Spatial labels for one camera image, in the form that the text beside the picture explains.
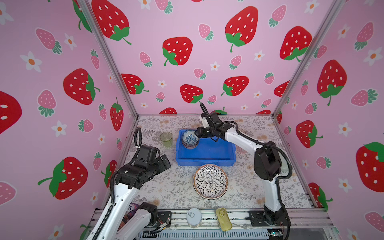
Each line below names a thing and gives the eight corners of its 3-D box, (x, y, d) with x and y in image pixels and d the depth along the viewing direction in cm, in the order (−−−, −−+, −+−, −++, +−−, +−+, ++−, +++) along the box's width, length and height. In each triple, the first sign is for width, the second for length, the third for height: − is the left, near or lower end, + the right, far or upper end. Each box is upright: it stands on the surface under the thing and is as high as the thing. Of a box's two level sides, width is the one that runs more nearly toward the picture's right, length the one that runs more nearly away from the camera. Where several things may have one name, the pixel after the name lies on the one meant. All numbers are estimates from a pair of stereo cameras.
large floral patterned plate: (193, 200, 82) (192, 197, 79) (193, 167, 95) (193, 164, 91) (229, 200, 82) (230, 197, 79) (225, 167, 95) (226, 164, 91)
